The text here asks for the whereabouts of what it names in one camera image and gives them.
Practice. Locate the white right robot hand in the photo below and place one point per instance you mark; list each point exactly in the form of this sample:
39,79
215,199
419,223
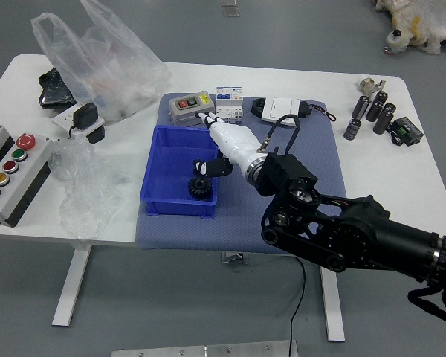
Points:
234,143

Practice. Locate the big black gear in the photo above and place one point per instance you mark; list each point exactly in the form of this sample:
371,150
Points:
200,189

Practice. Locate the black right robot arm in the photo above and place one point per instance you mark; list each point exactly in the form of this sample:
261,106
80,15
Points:
357,234

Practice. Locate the blue plastic box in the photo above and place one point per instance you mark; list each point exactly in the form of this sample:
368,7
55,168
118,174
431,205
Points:
167,167

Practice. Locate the grey pushbutton control box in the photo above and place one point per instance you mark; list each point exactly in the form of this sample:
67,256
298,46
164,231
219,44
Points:
22,175

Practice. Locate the white circuit breaker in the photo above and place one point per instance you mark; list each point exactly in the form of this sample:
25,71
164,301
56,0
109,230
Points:
228,104

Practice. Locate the blue-grey mat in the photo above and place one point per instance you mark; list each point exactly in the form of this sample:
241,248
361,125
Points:
238,230

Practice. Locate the dark cylindrical capacitor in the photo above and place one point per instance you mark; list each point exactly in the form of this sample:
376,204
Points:
361,106
352,129
380,98
383,122
389,109
374,111

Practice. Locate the metal floor cover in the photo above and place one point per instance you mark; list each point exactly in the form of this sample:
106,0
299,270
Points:
230,9

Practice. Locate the black block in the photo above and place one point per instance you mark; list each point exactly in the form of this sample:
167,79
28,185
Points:
96,134

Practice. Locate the large clear plastic bag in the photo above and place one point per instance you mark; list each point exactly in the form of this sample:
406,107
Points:
108,74

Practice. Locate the silver metal fitting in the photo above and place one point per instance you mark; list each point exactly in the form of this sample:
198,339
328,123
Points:
368,86

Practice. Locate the black power adapter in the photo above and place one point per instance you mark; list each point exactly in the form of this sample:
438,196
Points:
84,115

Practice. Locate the crumpled clear plastic bag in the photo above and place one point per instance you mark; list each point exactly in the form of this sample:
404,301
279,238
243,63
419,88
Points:
81,186

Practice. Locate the black module green terminal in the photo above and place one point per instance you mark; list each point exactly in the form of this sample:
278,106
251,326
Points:
407,129

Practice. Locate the white socket plate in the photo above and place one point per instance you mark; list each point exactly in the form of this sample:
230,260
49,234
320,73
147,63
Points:
61,121

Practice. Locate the black plastic tray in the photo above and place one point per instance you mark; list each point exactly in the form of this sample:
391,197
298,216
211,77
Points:
54,91

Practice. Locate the white table leg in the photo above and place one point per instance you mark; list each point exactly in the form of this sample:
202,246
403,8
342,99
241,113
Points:
72,286
333,308

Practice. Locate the silver metal plate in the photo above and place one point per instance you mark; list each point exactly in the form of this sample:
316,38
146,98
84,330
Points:
208,350

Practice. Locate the white yellow wrapped bundle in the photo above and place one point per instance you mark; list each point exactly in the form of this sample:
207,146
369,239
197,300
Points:
427,22

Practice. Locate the white wall switch plate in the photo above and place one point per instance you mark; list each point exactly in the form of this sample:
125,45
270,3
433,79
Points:
280,108

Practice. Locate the grey switch box yellow label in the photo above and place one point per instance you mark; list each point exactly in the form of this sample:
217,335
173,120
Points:
187,108

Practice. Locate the metal bracket under table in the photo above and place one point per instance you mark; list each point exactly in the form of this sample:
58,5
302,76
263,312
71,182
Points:
234,257

